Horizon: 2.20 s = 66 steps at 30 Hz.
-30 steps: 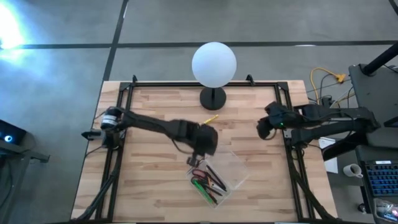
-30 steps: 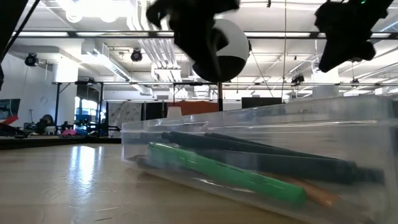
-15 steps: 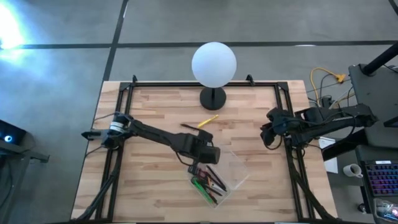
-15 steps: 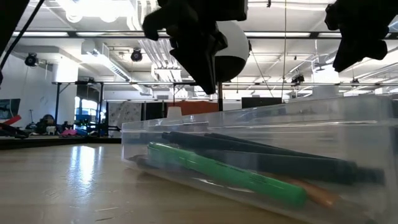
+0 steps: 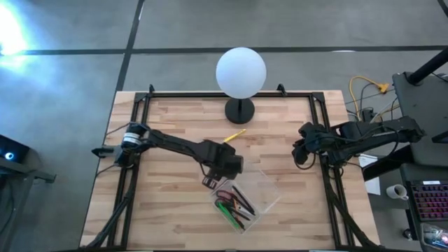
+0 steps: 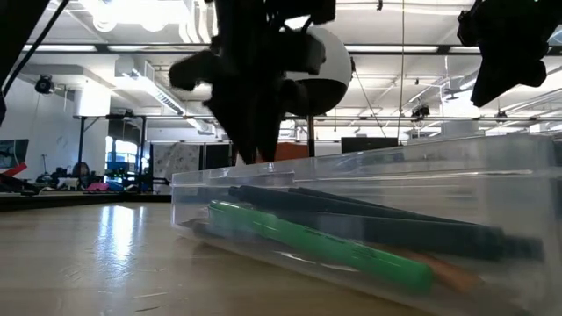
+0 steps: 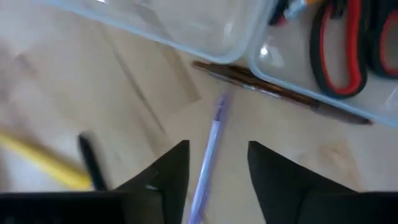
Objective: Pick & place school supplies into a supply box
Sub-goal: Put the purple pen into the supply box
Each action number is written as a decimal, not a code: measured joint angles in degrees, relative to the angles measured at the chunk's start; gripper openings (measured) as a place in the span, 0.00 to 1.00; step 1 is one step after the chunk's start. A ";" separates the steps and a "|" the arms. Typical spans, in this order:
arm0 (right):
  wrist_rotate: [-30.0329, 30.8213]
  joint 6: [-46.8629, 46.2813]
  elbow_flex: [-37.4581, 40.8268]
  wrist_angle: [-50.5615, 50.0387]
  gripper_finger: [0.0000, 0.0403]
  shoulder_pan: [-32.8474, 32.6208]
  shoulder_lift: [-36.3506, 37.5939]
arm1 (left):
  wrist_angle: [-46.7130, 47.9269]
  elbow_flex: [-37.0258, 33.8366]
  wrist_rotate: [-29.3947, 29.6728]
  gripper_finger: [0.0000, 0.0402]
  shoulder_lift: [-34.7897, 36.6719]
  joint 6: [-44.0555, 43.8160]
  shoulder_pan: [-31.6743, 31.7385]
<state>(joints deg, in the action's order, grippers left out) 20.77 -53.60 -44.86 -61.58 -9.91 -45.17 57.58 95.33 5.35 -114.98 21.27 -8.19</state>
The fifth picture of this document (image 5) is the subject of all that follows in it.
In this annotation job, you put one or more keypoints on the black pole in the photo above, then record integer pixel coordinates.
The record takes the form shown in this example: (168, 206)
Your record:
(428, 66)

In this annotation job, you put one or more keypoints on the black side cart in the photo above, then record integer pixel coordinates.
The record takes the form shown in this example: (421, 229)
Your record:
(423, 115)

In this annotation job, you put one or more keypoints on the clear bag with items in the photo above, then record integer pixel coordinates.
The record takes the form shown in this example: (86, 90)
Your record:
(434, 236)

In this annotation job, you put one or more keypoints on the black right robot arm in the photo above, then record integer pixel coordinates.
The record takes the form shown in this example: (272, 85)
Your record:
(367, 134)

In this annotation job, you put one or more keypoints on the red backlit keyboard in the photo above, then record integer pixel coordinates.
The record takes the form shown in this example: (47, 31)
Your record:
(430, 201)

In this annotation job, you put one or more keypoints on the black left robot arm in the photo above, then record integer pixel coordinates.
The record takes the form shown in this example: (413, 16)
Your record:
(175, 141)

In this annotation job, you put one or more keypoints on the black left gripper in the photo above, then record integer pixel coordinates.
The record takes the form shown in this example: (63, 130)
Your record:
(217, 169)

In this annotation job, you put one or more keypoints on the yellow highlighter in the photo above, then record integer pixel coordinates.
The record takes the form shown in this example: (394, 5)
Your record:
(234, 136)

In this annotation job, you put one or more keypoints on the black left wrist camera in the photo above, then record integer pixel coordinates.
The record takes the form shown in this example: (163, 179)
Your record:
(234, 164)

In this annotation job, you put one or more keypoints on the green marker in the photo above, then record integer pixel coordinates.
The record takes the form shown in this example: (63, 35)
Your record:
(227, 214)

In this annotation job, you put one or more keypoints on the black metal stand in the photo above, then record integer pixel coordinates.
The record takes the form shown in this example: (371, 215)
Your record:
(35, 173)

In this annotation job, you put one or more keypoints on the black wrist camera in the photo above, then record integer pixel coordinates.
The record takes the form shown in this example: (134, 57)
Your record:
(234, 164)
(308, 130)

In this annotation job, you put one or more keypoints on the black aluminium table frame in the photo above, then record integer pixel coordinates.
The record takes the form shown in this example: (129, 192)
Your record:
(175, 94)

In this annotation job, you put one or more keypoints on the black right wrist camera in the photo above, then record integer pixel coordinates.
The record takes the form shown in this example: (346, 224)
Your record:
(308, 130)

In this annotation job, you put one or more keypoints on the white mug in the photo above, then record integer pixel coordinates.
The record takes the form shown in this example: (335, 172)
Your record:
(395, 191)

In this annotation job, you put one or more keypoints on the black computer desk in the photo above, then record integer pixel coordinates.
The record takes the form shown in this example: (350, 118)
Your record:
(406, 175)

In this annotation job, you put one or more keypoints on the red and black scissors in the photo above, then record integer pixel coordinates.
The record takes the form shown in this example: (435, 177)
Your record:
(224, 196)

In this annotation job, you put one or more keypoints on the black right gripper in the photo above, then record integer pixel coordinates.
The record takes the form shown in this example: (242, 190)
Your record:
(318, 147)

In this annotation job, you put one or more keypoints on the clear plastic supply box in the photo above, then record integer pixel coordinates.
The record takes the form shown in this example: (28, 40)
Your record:
(246, 224)

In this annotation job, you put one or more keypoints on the white paper sheet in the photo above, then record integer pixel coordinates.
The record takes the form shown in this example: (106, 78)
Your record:
(372, 182)

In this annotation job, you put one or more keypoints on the white globe table lamp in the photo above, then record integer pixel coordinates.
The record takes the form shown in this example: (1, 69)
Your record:
(241, 71)

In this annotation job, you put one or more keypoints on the clear plastic box lid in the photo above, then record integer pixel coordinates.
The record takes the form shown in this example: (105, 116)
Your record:
(257, 189)

